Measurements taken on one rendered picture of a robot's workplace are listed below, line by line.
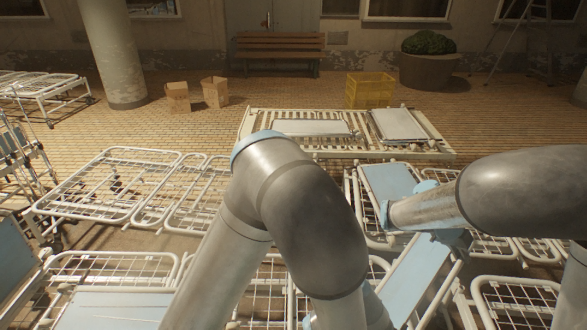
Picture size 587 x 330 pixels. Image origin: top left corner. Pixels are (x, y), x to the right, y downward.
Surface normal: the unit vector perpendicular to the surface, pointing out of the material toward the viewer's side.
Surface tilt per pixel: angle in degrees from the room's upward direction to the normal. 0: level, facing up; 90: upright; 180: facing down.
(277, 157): 13
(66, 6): 90
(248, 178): 68
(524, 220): 95
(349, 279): 81
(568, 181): 48
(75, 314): 5
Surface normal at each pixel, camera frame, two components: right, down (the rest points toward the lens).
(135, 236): 0.01, -0.86
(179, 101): 0.29, 0.48
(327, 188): 0.52, -0.59
